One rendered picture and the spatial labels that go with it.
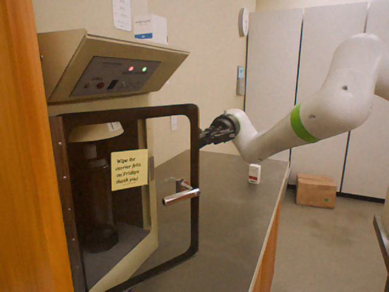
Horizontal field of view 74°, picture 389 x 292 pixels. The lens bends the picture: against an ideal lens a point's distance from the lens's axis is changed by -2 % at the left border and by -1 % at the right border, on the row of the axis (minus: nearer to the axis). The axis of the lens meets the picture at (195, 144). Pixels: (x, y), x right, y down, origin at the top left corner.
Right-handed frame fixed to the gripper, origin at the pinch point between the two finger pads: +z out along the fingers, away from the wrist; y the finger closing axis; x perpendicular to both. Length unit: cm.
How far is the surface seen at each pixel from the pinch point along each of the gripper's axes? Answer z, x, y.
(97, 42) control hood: 34.0, -22.1, -0.6
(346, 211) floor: -241, 127, 73
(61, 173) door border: 35.2, -1.8, -10.2
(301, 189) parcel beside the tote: -237, 108, 24
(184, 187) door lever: 13.6, 7.2, 2.2
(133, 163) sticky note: 23.6, -0.8, -4.0
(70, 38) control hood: 36.5, -22.6, -2.8
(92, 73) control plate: 31.4, -18.1, -4.6
